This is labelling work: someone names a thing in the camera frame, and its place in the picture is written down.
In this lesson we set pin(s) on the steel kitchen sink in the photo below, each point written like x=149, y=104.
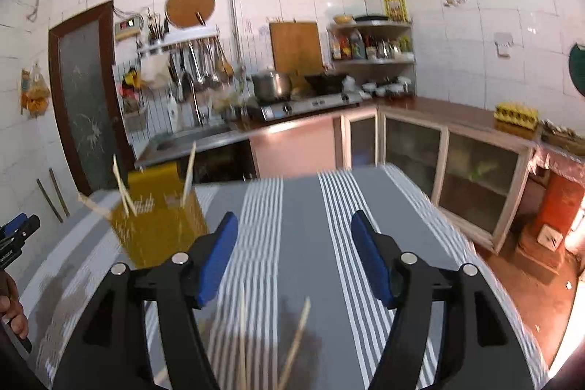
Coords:
x=183, y=138

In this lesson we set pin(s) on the thin leaning stick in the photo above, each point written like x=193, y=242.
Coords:
x=59, y=191
x=49, y=202

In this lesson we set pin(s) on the dark green round object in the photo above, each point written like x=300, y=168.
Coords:
x=579, y=68

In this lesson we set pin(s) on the hanging yellow plastic bag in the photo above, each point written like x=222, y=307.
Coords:
x=36, y=93

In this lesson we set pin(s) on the steel gas stove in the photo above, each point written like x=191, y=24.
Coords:
x=301, y=106

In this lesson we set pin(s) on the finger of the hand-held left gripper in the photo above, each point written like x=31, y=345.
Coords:
x=16, y=222
x=31, y=225

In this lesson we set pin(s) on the steel cooking pot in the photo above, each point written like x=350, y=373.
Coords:
x=272, y=86

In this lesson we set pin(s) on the black flat pan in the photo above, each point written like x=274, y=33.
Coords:
x=371, y=18

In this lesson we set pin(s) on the yellow bowl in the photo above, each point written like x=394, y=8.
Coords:
x=343, y=20

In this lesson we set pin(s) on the red metal box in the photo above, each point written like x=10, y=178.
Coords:
x=560, y=198

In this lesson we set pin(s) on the round wooden board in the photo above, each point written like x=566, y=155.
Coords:
x=187, y=6

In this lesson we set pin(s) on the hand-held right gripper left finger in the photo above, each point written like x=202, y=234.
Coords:
x=219, y=253

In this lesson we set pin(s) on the wooden cutting board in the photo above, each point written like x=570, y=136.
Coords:
x=295, y=47

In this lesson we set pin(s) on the yellow wall poster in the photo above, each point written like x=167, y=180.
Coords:
x=395, y=7

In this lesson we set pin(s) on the person's left hand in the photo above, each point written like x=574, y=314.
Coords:
x=11, y=303

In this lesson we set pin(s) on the white soap bottle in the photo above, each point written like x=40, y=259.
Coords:
x=172, y=109

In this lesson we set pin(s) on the row of hanging kitchen utensils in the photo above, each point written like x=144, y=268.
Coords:
x=201, y=65

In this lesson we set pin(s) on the beige wall control box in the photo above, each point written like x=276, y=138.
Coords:
x=127, y=27

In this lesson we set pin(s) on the kitchen counter cabinet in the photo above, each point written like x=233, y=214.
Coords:
x=480, y=170

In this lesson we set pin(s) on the black wok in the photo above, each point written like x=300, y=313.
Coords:
x=324, y=84

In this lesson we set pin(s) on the yellow egg carton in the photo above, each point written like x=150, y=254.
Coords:
x=516, y=115

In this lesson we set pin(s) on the metal wall utensil rack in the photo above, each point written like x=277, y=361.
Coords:
x=183, y=37

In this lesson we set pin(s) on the clear plastic table cover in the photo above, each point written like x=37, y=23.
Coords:
x=562, y=157

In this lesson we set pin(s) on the group of small bowls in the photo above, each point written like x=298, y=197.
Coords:
x=386, y=88

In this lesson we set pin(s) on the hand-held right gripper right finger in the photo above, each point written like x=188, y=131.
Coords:
x=370, y=253

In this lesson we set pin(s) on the grey striped tablecloth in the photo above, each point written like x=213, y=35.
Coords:
x=297, y=225

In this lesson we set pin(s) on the metal corner shelf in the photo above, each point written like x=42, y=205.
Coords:
x=374, y=62

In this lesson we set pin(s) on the yellow plastic utensil holder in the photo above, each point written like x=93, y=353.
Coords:
x=155, y=230

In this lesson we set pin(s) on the dark wooden glass door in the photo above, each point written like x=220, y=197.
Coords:
x=84, y=97

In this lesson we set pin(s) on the metal utensil cup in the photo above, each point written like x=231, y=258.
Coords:
x=155, y=34

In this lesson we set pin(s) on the metal sink faucet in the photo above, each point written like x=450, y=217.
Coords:
x=194, y=97

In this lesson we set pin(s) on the row of condiment bottles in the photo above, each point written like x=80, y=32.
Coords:
x=356, y=45

